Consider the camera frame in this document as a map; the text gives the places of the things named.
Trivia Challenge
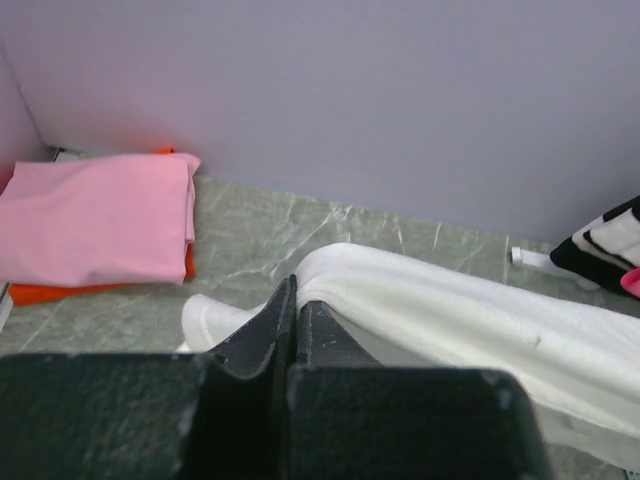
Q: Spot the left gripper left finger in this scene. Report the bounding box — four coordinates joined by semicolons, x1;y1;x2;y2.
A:
1;277;297;479

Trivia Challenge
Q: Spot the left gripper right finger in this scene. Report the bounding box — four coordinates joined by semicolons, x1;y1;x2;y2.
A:
287;301;553;479

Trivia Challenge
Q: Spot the cream white t-shirt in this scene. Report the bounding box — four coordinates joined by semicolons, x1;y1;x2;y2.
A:
180;242;640;469

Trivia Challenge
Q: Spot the folded orange t-shirt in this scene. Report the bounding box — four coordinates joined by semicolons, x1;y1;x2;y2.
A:
7;147;196;306

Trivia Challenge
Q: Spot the folded pink t-shirt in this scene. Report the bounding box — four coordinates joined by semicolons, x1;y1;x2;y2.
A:
1;153;201;287

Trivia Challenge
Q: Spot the silver clothes rack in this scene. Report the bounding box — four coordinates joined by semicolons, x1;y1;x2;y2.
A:
509;247;600;291

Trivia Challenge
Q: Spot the black white striped cloth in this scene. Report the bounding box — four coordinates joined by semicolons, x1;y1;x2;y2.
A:
550;196;639;297

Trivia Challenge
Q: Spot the red hanging towel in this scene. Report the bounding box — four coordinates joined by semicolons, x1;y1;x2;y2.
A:
620;267;640;299

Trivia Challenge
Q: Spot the aluminium frame rail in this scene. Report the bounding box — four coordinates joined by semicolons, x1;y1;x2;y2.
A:
0;284;13;331

